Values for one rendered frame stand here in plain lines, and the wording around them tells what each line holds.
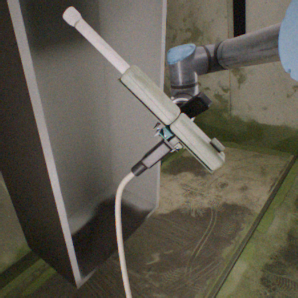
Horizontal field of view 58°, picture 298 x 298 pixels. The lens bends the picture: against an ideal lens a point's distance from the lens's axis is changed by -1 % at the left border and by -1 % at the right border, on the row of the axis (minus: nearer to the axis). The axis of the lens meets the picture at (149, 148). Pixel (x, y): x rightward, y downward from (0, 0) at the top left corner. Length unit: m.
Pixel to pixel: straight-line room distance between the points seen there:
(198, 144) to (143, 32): 0.67
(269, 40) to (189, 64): 0.27
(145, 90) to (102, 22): 0.76
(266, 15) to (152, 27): 1.60
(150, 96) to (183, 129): 0.10
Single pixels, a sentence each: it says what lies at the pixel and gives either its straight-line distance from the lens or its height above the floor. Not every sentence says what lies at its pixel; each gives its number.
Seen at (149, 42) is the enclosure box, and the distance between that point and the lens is 1.18.
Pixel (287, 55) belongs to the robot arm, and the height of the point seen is 1.36.
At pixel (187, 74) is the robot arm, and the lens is 0.88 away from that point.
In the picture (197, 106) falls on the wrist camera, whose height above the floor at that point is 1.20.
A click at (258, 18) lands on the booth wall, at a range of 2.65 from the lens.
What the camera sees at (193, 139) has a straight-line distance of 0.63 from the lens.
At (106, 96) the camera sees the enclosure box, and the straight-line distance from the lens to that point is 1.44.
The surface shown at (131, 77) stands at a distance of 0.61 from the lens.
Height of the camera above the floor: 1.43
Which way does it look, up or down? 26 degrees down
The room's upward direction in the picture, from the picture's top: 10 degrees counter-clockwise
